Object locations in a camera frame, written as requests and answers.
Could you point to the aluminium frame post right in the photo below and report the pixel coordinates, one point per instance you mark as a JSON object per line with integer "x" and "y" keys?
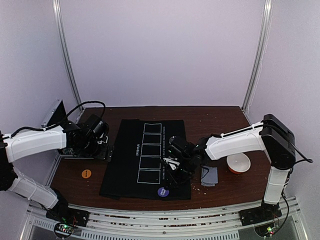
{"x": 261, "y": 47}

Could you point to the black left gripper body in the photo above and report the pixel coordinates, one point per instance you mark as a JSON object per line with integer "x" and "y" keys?
{"x": 89, "y": 147}

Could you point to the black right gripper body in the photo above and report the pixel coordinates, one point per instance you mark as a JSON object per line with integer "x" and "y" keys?
{"x": 174, "y": 172}

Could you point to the aluminium frame post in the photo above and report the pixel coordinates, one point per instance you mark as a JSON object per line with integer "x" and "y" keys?
{"x": 65, "y": 52}
{"x": 261, "y": 47}

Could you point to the orange white bowl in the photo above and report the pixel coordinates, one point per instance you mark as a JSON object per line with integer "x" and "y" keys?
{"x": 238, "y": 163}

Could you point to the aluminium frame post left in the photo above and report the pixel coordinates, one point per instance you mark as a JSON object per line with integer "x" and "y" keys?
{"x": 65, "y": 52}

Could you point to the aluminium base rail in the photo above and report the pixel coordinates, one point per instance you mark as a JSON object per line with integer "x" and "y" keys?
{"x": 216, "y": 223}

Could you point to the aluminium poker chip case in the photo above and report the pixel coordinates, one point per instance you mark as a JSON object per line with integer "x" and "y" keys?
{"x": 57, "y": 115}

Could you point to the orange big blind button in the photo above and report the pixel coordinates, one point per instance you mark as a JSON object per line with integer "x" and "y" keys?
{"x": 87, "y": 173}

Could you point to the black poker play mat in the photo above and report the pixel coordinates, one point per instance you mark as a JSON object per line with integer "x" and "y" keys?
{"x": 137, "y": 168}

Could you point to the purple small blind button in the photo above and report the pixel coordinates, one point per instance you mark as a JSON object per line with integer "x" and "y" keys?
{"x": 162, "y": 192}

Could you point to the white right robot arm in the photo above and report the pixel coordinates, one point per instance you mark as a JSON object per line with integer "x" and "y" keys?
{"x": 269, "y": 135}

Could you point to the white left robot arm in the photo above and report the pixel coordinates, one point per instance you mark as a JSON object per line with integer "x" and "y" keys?
{"x": 28, "y": 141}

